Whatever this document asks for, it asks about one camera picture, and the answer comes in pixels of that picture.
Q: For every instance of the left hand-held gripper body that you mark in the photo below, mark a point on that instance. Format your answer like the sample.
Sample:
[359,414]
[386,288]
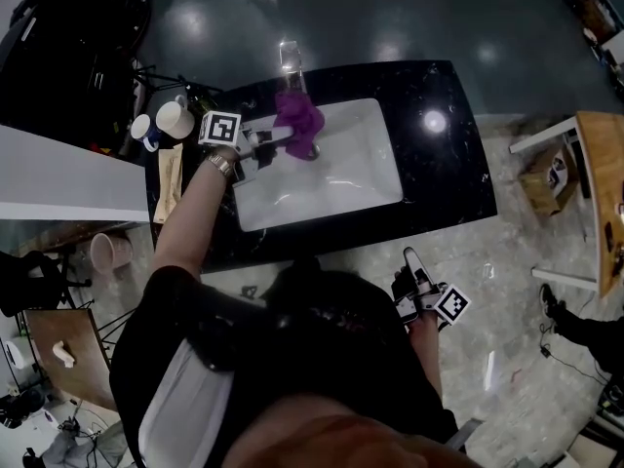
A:
[220,128]

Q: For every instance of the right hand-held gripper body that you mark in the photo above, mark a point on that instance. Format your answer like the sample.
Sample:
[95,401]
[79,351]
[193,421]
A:
[452,304]

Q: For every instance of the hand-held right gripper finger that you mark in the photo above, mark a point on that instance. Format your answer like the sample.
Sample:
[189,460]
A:
[423,278]
[412,271]

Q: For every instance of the purple cloth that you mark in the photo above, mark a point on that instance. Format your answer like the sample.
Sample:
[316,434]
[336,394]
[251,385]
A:
[297,120]

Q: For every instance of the chrome faucet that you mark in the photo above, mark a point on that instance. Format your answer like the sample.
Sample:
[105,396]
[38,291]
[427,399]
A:
[291,66]

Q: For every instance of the person's right forearm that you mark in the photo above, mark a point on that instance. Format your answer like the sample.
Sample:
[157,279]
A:
[426,349]

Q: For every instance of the person's left forearm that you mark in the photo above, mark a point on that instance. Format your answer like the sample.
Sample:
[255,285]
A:
[190,212]

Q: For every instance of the silver wristwatch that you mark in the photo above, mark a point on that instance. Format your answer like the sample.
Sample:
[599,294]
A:
[222,165]

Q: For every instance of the metal sink drain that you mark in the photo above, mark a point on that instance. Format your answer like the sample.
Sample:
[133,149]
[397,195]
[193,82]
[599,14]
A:
[315,151]

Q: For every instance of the white paper scrap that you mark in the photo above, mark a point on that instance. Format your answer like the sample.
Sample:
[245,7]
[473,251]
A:
[487,271]

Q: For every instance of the blue white mug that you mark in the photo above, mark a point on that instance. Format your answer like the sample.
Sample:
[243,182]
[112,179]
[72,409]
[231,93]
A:
[145,132]

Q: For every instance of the white sink basin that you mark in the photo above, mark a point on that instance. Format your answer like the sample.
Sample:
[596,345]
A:
[351,183]

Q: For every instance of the black marble vanity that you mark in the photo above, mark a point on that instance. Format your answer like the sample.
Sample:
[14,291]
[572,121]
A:
[439,173]

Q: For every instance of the person's black shirt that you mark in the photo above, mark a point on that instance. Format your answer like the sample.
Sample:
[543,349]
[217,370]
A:
[302,349]

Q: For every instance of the cardboard box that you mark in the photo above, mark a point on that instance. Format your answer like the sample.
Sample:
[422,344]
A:
[548,183]

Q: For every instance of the white partition panel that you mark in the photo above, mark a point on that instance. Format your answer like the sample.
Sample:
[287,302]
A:
[63,173]

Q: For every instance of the pink wastebasket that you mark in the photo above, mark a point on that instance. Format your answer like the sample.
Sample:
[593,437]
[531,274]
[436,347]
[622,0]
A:
[111,251]

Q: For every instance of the small black slab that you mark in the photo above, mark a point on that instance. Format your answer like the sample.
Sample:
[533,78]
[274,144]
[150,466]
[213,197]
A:
[609,234]

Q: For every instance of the person's face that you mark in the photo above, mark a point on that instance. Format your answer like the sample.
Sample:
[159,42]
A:
[341,441]

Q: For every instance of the light wooden desk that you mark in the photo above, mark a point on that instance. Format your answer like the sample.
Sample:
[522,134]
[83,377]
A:
[609,164]

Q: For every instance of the black office chair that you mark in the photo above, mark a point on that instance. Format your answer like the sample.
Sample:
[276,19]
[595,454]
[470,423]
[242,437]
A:
[29,281]

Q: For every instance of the person's grey white vest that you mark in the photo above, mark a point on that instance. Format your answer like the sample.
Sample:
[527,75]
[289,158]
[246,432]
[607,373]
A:
[190,398]

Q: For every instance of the white crumpled tissue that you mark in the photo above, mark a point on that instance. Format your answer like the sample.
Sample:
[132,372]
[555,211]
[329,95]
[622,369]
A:
[63,354]

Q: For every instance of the dark wooden shelf unit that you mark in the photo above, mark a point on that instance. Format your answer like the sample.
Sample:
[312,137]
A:
[599,17]

